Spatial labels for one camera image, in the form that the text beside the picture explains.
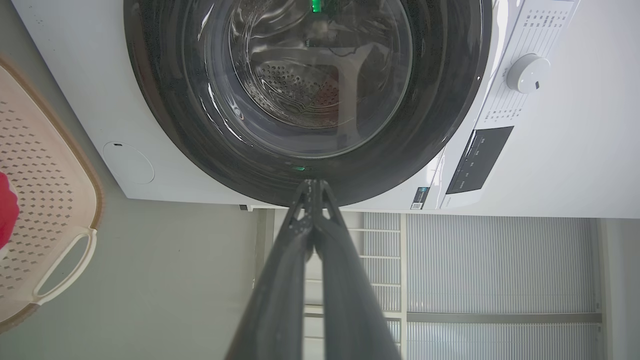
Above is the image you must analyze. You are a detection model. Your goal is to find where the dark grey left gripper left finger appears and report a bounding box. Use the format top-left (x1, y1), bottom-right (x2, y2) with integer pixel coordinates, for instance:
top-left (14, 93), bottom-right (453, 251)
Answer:
top-left (224, 179), bottom-right (315, 360)

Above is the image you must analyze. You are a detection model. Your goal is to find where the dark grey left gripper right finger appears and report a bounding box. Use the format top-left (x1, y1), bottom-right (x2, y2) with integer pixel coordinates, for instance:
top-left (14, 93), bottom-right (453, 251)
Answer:
top-left (312, 179), bottom-right (403, 360)

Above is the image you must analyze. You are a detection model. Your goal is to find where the beige perforated laundry basket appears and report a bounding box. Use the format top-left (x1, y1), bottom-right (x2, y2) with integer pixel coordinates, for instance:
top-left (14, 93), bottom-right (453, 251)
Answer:
top-left (0, 56), bottom-right (105, 334)

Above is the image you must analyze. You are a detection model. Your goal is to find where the white slatted cabinet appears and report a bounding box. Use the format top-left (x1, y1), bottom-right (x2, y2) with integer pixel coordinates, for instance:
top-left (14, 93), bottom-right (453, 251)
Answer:
top-left (252, 209), bottom-right (606, 360)

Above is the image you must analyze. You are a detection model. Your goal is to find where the round black washing machine door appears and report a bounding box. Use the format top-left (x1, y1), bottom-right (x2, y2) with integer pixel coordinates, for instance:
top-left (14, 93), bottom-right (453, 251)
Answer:
top-left (123, 0), bottom-right (494, 208)

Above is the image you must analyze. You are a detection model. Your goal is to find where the white front-load washing machine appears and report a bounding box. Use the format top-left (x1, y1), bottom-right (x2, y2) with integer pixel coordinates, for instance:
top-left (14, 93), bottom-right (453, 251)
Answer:
top-left (11, 0), bottom-right (640, 219)

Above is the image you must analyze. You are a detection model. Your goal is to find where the red garment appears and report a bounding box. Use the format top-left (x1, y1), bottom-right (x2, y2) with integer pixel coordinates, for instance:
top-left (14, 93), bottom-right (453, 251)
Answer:
top-left (0, 171), bottom-right (20, 250)

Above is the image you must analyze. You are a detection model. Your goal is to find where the white washing machine dial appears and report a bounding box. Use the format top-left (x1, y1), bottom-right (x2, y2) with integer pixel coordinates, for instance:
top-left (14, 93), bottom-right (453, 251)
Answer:
top-left (506, 53), bottom-right (551, 95)

